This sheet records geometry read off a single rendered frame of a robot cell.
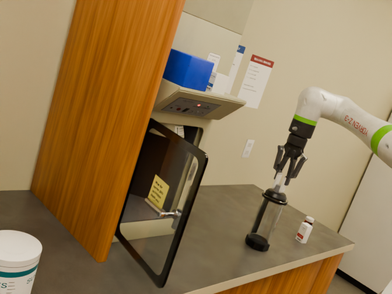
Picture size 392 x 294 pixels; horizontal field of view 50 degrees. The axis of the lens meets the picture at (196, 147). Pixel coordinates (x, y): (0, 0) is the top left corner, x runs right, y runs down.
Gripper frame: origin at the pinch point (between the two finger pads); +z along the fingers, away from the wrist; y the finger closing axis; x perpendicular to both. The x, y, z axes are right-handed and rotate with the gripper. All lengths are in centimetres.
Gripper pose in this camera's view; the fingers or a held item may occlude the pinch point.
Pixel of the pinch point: (280, 182)
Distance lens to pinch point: 173.0
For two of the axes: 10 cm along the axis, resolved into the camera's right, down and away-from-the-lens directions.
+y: 6.6, 3.8, -6.5
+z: -3.1, 9.2, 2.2
